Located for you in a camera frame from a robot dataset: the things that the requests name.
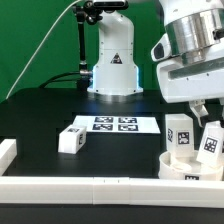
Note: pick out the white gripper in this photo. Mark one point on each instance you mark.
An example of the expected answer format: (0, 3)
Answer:
(195, 82)

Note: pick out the white round stool seat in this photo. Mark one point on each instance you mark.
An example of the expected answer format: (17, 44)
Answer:
(187, 168)

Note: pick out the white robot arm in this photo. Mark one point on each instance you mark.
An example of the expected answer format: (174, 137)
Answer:
(189, 55)

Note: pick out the white marker sheet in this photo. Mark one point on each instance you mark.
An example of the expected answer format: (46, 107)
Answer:
(118, 124)

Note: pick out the white U-shaped obstacle fence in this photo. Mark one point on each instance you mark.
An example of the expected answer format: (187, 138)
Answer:
(124, 191)

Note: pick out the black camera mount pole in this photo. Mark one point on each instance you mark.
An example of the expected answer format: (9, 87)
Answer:
(86, 13)

